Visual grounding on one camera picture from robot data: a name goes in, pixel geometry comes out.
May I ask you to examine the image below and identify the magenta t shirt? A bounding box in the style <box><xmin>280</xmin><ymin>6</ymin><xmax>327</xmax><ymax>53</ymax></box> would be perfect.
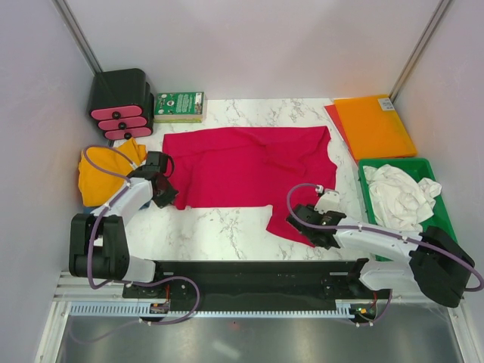
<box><xmin>163</xmin><ymin>126</ymin><xmax>337</xmax><ymax>244</ymax></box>

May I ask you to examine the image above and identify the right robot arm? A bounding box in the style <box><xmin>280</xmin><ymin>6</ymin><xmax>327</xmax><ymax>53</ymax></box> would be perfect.
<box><xmin>287</xmin><ymin>204</ymin><xmax>475</xmax><ymax>308</ymax></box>

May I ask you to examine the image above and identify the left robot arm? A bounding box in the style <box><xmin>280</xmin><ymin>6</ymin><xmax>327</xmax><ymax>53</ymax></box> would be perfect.
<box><xmin>69</xmin><ymin>148</ymin><xmax>178</xmax><ymax>297</ymax></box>

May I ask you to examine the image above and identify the yellow folded t shirt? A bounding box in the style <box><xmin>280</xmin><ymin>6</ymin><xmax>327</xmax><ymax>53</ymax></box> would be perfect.
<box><xmin>77</xmin><ymin>136</ymin><xmax>148</xmax><ymax>208</ymax></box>

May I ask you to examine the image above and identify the blue folded t shirt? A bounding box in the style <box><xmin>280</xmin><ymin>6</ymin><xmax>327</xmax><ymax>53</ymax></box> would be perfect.
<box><xmin>82</xmin><ymin>201</ymin><xmax>150</xmax><ymax>214</ymax></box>

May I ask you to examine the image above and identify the white crumpled t shirt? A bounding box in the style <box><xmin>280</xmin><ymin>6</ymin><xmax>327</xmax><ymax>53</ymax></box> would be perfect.
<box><xmin>363</xmin><ymin>164</ymin><xmax>442</xmax><ymax>232</ymax></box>

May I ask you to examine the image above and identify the green white box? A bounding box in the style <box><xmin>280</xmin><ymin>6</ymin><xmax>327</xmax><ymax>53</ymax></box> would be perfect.
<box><xmin>154</xmin><ymin>92</ymin><xmax>206</xmax><ymax>123</ymax></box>

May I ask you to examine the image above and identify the black pink drawer organizer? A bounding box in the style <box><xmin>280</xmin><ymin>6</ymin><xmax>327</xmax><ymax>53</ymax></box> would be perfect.
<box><xmin>87</xmin><ymin>68</ymin><xmax>154</xmax><ymax>141</ymax></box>

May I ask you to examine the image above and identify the orange plastic folder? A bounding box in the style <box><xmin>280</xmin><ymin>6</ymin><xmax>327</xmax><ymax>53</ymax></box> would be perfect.
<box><xmin>334</xmin><ymin>95</ymin><xmax>417</xmax><ymax>161</ymax></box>

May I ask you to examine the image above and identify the red plastic folder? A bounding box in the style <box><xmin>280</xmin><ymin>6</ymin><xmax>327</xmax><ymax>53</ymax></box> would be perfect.
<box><xmin>324</xmin><ymin>104</ymin><xmax>358</xmax><ymax>164</ymax></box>

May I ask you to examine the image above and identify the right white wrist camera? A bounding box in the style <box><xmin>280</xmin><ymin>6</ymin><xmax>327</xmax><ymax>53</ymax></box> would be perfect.
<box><xmin>314</xmin><ymin>185</ymin><xmax>340</xmax><ymax>214</ymax></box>

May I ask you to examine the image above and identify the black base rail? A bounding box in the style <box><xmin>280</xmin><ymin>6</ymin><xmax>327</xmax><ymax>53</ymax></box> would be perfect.
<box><xmin>123</xmin><ymin>261</ymin><xmax>389</xmax><ymax>312</ymax></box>

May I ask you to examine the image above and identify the white cable duct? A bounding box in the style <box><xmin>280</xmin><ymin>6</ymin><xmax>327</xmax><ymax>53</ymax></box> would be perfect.
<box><xmin>68</xmin><ymin>299</ymin><xmax>355</xmax><ymax>319</ymax></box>

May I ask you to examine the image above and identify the left aluminium corner post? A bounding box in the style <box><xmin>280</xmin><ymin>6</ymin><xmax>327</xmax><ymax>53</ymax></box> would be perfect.
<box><xmin>52</xmin><ymin>0</ymin><xmax>103</xmax><ymax>74</ymax></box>

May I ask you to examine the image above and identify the aluminium corner post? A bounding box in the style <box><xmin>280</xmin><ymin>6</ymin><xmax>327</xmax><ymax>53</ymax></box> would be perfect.
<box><xmin>52</xmin><ymin>0</ymin><xmax>103</xmax><ymax>74</ymax></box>
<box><xmin>389</xmin><ymin>0</ymin><xmax>455</xmax><ymax>103</ymax></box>

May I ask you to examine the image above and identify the right aluminium corner post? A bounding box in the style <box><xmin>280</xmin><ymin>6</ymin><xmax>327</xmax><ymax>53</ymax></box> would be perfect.
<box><xmin>389</xmin><ymin>0</ymin><xmax>455</xmax><ymax>103</ymax></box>

